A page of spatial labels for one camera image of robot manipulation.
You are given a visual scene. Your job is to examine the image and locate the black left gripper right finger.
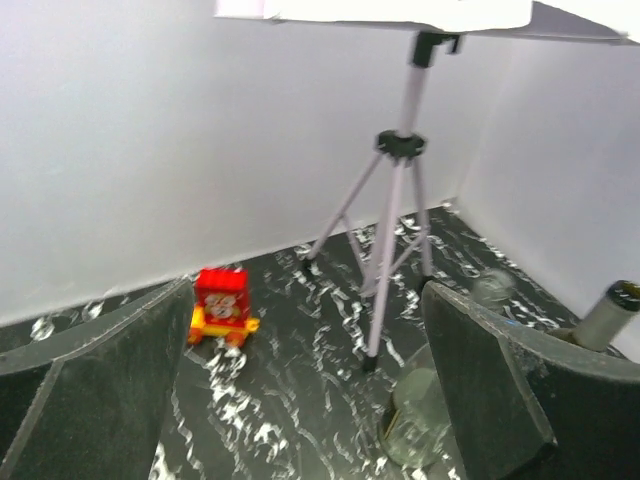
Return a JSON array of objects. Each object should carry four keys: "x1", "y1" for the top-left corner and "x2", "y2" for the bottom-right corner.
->
[{"x1": 422, "y1": 281, "x2": 639, "y2": 479}]

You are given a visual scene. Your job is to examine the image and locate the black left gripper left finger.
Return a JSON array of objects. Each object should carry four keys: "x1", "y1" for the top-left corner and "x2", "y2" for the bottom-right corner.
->
[{"x1": 1, "y1": 279, "x2": 194, "y2": 479}]

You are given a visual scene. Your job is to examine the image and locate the clear round glass bottle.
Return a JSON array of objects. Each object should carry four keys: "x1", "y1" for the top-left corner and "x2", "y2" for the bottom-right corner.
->
[{"x1": 378, "y1": 268, "x2": 515, "y2": 470}]

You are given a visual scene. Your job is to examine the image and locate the dark red wine bottle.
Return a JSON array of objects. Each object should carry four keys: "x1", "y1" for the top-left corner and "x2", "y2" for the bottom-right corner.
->
[{"x1": 548, "y1": 280, "x2": 639, "y2": 352}]

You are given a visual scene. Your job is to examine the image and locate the red yellow toy brick car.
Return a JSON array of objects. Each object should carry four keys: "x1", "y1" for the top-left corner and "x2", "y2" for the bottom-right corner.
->
[{"x1": 187, "y1": 268, "x2": 260, "y2": 348}]

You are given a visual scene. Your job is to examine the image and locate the lilac music stand tripod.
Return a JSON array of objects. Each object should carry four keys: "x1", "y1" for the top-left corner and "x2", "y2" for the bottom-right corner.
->
[{"x1": 302, "y1": 31, "x2": 464, "y2": 373}]

